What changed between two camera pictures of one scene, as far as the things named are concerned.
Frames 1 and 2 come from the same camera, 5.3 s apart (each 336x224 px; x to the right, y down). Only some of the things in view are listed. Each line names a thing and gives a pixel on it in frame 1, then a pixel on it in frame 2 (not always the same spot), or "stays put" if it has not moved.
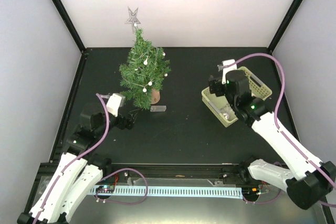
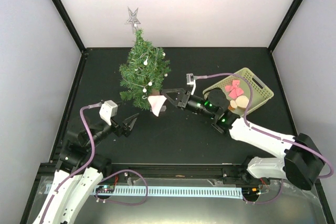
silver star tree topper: (133, 19) stays put
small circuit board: (110, 188) stays put
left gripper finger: (134, 113) → (127, 120)
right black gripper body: (214, 84) → (184, 102)
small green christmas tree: (144, 73) stays put
